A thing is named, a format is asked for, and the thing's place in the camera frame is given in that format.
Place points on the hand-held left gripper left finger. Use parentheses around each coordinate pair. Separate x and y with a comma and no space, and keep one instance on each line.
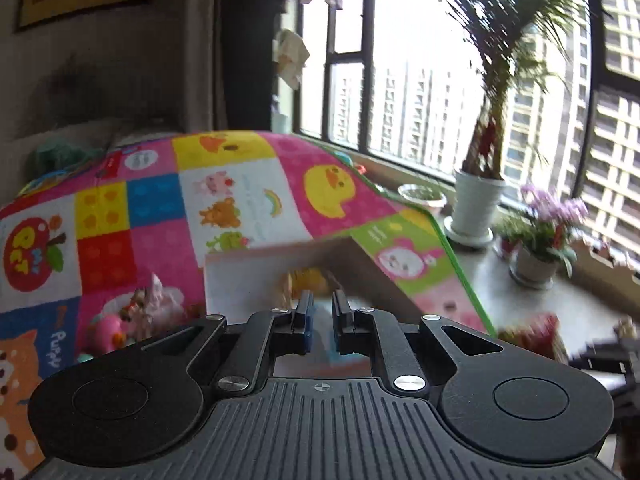
(307,330)

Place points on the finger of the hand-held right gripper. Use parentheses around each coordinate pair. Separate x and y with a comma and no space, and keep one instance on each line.
(610,355)

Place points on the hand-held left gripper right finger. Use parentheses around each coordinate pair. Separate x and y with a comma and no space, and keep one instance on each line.
(342,325)

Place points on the pink cardboard box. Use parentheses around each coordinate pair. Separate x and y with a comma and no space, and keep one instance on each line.
(240,280)

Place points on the pink pig toy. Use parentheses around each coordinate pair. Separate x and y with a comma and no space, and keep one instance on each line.
(111,335)

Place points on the yellow toy with red top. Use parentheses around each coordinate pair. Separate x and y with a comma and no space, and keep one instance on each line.
(307,284)

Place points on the red and yellow packet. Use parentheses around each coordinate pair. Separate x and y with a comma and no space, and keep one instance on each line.
(532,335)

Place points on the brown wooden planter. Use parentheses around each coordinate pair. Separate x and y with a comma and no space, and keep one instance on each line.
(605,260)

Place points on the white orchid pot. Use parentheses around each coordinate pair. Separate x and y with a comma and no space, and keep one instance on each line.
(535,267)

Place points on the pink orchid plant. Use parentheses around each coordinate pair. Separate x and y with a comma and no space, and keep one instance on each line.
(550,222)

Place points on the white pot saucer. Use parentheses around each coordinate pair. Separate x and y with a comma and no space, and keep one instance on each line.
(467,239)

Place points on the small white bowl planter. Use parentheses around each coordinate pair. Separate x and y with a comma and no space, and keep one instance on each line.
(422,195)

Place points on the small green potted plant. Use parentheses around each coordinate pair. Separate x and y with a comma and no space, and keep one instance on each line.
(510,232)

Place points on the colourful cartoon printed play mat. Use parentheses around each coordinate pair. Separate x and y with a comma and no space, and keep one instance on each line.
(150,260)

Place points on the white ribbed plant pot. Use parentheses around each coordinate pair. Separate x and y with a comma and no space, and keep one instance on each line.
(477,202)

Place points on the high-rise apartment buildings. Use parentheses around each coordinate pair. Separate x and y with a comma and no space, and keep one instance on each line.
(620,125)

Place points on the red ribbon ornament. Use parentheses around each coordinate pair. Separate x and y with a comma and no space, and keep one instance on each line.
(487,140)

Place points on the cream hanging cloth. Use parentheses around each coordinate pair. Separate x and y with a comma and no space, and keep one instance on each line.
(291,57)

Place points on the beige curtain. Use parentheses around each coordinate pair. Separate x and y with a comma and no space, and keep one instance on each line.
(217,60)

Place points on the green knitted item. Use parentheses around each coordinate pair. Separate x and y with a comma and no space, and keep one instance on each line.
(62,156)

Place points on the dark curtain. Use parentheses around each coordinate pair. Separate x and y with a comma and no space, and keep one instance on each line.
(250,35)

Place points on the beige upholstered headboard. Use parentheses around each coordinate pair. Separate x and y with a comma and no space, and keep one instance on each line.
(100,75)

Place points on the green palm plant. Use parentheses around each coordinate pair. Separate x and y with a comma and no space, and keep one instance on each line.
(505,25)

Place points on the black window frame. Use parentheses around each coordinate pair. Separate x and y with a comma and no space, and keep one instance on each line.
(367,60)

